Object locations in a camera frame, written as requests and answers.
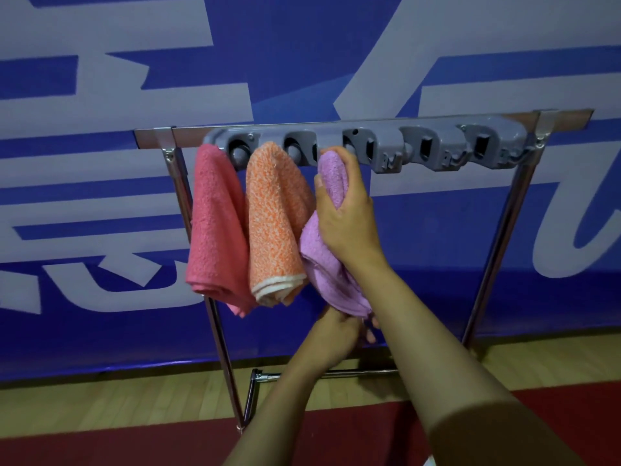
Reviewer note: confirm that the person's left hand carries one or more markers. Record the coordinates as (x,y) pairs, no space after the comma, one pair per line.
(335,334)

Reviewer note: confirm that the person's right forearm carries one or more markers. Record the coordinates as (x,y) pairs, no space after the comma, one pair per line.
(456,373)

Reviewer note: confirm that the purple towel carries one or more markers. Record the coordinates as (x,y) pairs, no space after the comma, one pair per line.
(325,266)

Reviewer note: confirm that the metal drying rack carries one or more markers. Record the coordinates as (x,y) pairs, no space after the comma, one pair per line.
(504,228)

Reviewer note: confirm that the person's right hand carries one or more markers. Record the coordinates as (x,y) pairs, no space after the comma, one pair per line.
(347,218)

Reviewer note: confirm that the orange patterned towel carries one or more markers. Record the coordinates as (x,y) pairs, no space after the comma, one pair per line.
(276,218)

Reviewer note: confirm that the blue banner with white print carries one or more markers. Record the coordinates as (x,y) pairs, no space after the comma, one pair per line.
(97,334)

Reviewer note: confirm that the grey plastic clip rail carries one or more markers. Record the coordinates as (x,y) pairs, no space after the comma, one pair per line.
(436,140)

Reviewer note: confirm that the person's left forearm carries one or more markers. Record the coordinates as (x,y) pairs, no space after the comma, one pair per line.
(286,412)

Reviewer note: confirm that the pink towel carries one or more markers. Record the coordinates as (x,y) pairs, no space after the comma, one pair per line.
(218,228)

